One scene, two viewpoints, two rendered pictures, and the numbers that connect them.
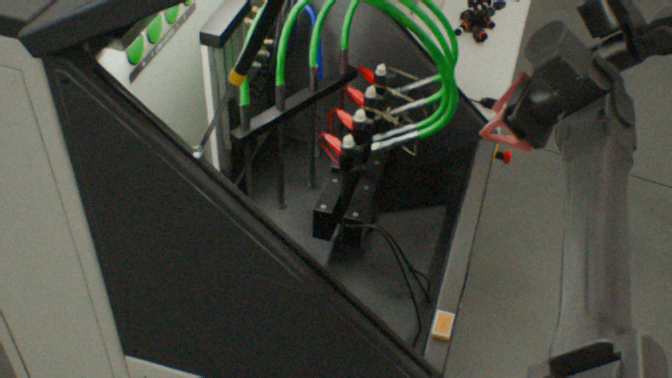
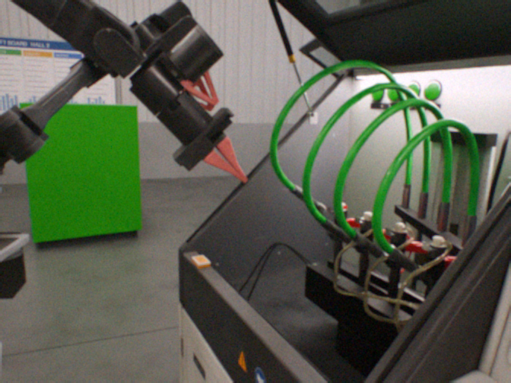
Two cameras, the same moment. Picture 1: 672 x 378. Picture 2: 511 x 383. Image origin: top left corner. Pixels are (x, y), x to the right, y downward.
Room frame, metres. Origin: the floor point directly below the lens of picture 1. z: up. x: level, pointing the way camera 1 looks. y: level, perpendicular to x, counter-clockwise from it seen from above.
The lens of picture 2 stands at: (1.52, -0.70, 1.33)
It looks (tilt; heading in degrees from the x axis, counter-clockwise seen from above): 12 degrees down; 136
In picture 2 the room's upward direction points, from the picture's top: 2 degrees clockwise
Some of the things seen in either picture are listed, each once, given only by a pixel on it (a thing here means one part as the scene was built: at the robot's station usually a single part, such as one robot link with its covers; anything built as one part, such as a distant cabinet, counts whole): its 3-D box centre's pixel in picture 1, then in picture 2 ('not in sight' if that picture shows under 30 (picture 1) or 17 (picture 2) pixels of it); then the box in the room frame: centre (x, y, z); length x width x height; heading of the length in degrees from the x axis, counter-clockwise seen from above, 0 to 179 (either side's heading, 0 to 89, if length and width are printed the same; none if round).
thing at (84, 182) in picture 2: not in sight; (83, 169); (-2.52, 0.66, 0.65); 0.95 x 0.86 x 1.30; 75
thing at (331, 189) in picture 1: (359, 185); (372, 324); (1.17, -0.04, 0.91); 0.34 x 0.10 x 0.15; 165
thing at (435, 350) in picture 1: (457, 264); (240, 340); (0.99, -0.24, 0.87); 0.62 x 0.04 x 0.16; 165
